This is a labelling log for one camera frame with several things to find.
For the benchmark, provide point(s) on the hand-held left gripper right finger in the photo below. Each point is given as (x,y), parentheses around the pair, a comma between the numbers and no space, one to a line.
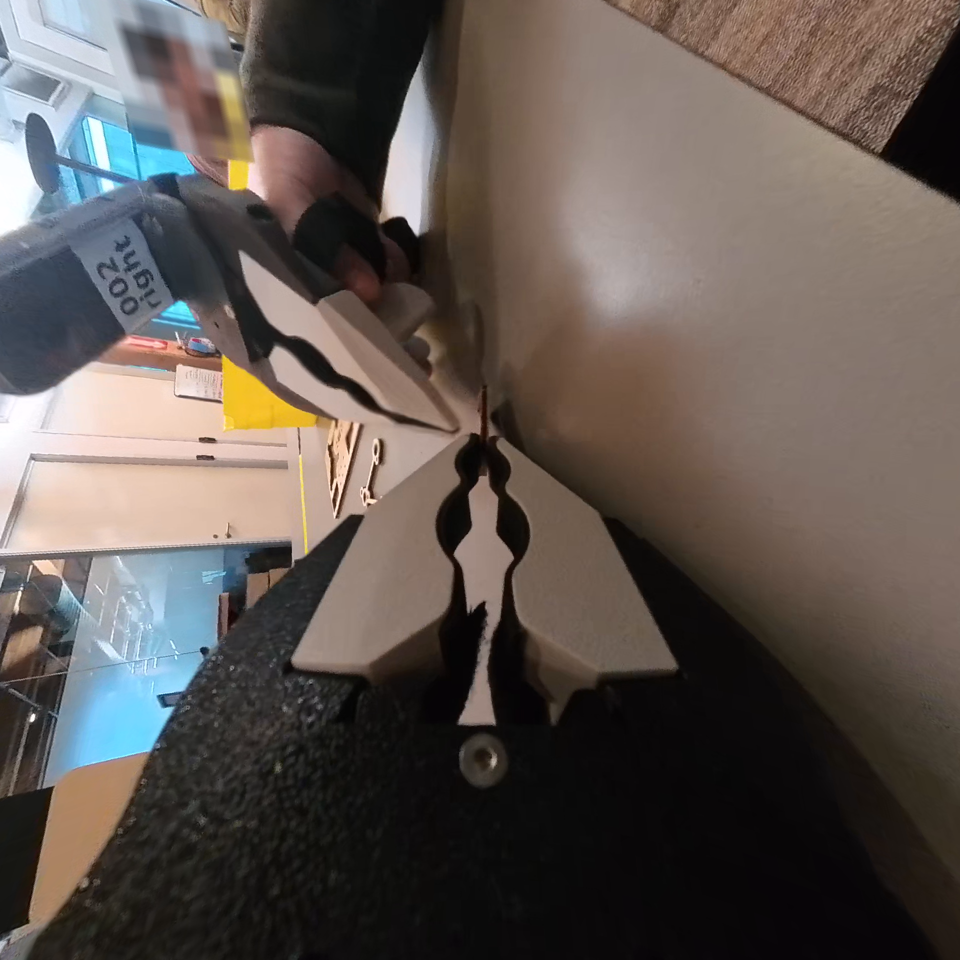
(585,600)

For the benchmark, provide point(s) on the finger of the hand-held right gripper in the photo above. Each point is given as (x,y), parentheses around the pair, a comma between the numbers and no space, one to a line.
(315,390)
(360,345)

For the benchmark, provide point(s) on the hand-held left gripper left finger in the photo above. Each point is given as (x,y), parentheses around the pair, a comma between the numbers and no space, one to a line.
(375,600)

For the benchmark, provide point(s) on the triangular wooden frame part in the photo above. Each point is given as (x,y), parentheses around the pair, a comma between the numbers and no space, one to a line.
(373,469)

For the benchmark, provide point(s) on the small slotted wooden part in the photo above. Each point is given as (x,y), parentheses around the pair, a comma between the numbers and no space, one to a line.
(485,420)

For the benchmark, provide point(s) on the star-cutout wooden parts sheet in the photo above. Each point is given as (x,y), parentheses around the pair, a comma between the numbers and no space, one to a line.
(341,465)

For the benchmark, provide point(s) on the person's right hand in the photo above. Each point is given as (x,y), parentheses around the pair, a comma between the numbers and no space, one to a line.
(300,172)

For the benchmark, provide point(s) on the yellow plastic bin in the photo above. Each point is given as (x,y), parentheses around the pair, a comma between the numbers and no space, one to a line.
(247,405)

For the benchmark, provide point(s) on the red fire extinguisher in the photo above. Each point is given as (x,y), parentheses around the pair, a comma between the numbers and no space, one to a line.
(201,345)

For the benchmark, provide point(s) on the yellow tape strip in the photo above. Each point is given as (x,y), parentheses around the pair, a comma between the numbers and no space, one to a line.
(304,495)

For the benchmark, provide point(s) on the red arrow sign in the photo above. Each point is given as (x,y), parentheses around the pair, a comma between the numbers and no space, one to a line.
(146,343)

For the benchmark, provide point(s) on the white paper notice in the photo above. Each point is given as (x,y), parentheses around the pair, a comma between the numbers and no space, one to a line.
(199,382)

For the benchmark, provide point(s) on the black floor lamp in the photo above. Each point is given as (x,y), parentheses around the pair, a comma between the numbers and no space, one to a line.
(45,150)

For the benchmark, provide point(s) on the glass window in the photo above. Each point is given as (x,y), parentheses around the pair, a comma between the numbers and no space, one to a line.
(135,675)

